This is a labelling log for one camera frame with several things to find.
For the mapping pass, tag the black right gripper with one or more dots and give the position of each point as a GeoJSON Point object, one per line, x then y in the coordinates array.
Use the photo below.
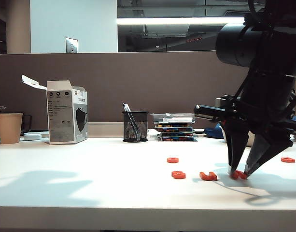
{"type": "Point", "coordinates": [258, 120]}

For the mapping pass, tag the red letter n magnet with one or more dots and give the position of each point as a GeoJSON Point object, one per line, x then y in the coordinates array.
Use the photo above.
{"type": "Point", "coordinates": [239, 175]}

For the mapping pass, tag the red letter u magnet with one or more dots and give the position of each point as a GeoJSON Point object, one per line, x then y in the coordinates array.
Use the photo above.
{"type": "Point", "coordinates": [208, 177]}

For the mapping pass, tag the red letter g magnet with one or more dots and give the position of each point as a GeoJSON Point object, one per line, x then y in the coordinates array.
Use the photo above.
{"type": "Point", "coordinates": [178, 175]}

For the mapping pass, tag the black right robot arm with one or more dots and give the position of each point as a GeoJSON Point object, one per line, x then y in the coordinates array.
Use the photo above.
{"type": "Point", "coordinates": [271, 72]}

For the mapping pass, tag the red letter a magnet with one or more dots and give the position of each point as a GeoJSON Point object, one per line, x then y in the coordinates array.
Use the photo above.
{"type": "Point", "coordinates": [287, 159]}

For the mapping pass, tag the blue letter magnet box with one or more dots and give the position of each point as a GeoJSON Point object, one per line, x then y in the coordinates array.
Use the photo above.
{"type": "Point", "coordinates": [178, 139]}
{"type": "Point", "coordinates": [175, 130]}
{"type": "Point", "coordinates": [173, 125]}
{"type": "Point", "coordinates": [176, 134]}

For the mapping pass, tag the red letter o magnet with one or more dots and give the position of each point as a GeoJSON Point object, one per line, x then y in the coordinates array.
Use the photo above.
{"type": "Point", "coordinates": [172, 160]}

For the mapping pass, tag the beige rectangular pulp tray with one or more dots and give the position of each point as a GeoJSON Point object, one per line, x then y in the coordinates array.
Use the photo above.
{"type": "Point", "coordinates": [249, 142]}

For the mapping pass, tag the flat-lying dark blue slipper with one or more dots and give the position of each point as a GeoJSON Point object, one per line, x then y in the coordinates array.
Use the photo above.
{"type": "Point", "coordinates": [214, 131]}

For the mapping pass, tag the clear plastic magnet box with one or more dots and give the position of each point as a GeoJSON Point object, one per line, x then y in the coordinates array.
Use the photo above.
{"type": "Point", "coordinates": [174, 118]}

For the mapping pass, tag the black mesh pen holder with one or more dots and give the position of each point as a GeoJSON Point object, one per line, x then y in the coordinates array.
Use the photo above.
{"type": "Point", "coordinates": [135, 128]}

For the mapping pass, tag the black pen with white cap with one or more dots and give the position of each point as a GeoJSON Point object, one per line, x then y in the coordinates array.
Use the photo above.
{"type": "Point", "coordinates": [126, 107]}

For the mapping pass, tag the long ceiling light strip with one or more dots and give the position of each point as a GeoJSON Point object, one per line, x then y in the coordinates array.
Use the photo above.
{"type": "Point", "coordinates": [174, 20]}

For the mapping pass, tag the brown desk partition screen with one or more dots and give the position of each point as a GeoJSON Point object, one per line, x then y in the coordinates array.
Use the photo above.
{"type": "Point", "coordinates": [114, 84]}

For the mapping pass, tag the white grey face mask box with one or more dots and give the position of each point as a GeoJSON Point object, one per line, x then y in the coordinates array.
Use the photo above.
{"type": "Point", "coordinates": [62, 113]}

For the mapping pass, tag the small white case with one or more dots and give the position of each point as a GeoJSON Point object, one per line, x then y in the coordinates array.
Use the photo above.
{"type": "Point", "coordinates": [32, 137]}

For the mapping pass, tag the dark glass cup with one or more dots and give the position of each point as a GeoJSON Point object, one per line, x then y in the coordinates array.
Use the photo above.
{"type": "Point", "coordinates": [27, 124]}

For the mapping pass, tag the brown paper cup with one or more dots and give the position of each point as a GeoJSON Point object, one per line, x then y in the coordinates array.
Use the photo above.
{"type": "Point", "coordinates": [9, 128]}

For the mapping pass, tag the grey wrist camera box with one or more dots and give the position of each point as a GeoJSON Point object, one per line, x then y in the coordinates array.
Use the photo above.
{"type": "Point", "coordinates": [222, 101]}

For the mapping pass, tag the metal wall switch plate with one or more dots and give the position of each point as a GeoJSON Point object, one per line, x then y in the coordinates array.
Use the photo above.
{"type": "Point", "coordinates": [72, 45]}

